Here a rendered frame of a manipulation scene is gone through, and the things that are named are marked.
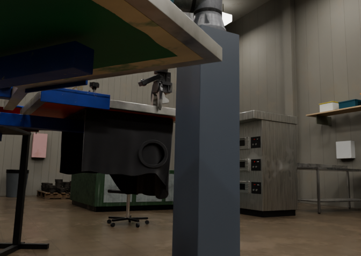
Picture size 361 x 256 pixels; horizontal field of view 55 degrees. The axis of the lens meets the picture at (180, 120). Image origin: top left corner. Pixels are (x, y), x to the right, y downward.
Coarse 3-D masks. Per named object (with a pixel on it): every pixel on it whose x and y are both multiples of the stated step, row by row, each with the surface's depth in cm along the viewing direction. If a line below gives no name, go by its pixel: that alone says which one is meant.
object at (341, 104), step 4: (348, 100) 779; (352, 100) 770; (356, 100) 766; (360, 100) 772; (340, 104) 797; (344, 104) 787; (348, 104) 779; (352, 104) 770; (356, 104) 764; (360, 104) 772; (340, 108) 796
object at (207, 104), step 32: (224, 32) 132; (224, 64) 130; (192, 96) 127; (224, 96) 128; (192, 128) 125; (224, 128) 126; (192, 160) 123; (224, 160) 125; (192, 192) 121; (224, 192) 123; (192, 224) 119; (224, 224) 121
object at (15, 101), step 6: (12, 90) 161; (18, 90) 147; (24, 90) 147; (12, 96) 159; (18, 96) 159; (24, 96) 159; (6, 102) 180; (12, 102) 173; (18, 102) 172; (6, 108) 191; (12, 108) 190
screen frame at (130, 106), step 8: (40, 96) 145; (32, 104) 158; (40, 104) 156; (112, 104) 161; (120, 104) 163; (128, 104) 166; (136, 104) 168; (24, 112) 179; (32, 112) 178; (136, 112) 171; (144, 112) 171; (152, 112) 172; (160, 112) 174; (168, 112) 177
